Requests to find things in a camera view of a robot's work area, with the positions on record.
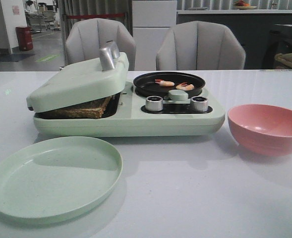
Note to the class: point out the left silver control knob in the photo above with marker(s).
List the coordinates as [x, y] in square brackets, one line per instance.
[154, 103]

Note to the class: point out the right silver control knob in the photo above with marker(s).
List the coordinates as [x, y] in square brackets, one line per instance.
[199, 104]

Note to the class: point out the mint green breakfast maker base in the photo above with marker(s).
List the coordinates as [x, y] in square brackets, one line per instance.
[130, 120]

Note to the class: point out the grey upholstered chair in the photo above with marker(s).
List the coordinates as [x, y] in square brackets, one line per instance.
[199, 45]
[88, 36]

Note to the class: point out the mint green pan handle knob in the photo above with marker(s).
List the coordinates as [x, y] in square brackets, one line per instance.
[177, 95]

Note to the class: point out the mint green round plate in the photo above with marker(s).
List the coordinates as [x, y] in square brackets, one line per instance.
[58, 179]

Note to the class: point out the shrimp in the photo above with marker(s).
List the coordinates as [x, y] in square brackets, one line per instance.
[164, 83]
[185, 86]

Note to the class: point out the pink bowl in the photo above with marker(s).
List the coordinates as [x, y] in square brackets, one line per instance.
[263, 129]

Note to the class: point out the right grey upholstered chair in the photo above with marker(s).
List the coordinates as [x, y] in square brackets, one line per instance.
[199, 45]

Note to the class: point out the red trash bin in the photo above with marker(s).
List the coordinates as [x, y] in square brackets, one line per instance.
[24, 38]

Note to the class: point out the bread slice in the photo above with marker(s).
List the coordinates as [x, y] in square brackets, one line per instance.
[89, 110]

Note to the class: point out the black round frying pan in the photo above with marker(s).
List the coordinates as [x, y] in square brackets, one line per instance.
[145, 84]

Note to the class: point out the mint green sandwich maker lid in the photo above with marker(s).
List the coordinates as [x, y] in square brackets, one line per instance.
[79, 83]

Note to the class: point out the fruit plate on counter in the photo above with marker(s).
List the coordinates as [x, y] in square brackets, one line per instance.
[242, 5]

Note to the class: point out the silver control knob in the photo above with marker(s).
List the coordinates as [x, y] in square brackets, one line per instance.
[154, 103]
[199, 104]

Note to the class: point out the left grey upholstered chair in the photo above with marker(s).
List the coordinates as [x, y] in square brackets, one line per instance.
[88, 36]

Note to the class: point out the white cabinet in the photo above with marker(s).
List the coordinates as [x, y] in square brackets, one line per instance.
[151, 19]

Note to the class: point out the dark grey counter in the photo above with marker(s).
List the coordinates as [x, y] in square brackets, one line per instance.
[251, 27]

